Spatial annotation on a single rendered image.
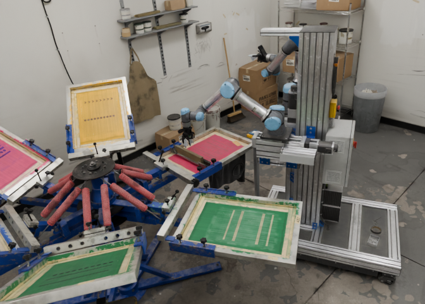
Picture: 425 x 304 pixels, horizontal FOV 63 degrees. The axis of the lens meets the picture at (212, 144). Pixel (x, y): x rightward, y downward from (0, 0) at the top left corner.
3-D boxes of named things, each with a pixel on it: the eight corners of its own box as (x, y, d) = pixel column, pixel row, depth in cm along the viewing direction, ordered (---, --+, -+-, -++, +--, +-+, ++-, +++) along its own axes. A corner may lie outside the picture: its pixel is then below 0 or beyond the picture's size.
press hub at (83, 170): (136, 266, 337) (104, 144, 272) (159, 289, 311) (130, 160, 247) (99, 291, 315) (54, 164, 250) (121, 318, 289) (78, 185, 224)
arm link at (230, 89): (286, 115, 270) (229, 74, 269) (283, 124, 258) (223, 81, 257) (277, 126, 277) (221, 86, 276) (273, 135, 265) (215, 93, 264)
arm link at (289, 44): (295, 47, 289) (264, 81, 329) (303, 43, 295) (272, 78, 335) (286, 36, 291) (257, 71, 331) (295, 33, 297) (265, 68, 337)
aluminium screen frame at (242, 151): (215, 129, 370) (214, 126, 368) (257, 145, 331) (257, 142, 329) (153, 159, 325) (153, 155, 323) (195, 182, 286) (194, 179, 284)
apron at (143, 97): (159, 113, 526) (147, 42, 476) (162, 114, 522) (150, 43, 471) (129, 125, 496) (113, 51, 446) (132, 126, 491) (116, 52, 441)
